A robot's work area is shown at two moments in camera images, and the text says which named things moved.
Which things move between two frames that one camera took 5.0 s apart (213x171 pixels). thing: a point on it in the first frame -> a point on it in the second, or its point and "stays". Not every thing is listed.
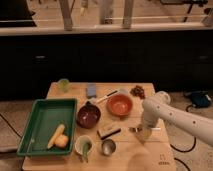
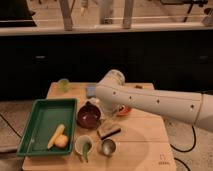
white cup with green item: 83,146 stays
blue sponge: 92,90 stays
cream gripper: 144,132 -> 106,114
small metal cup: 108,147 stays
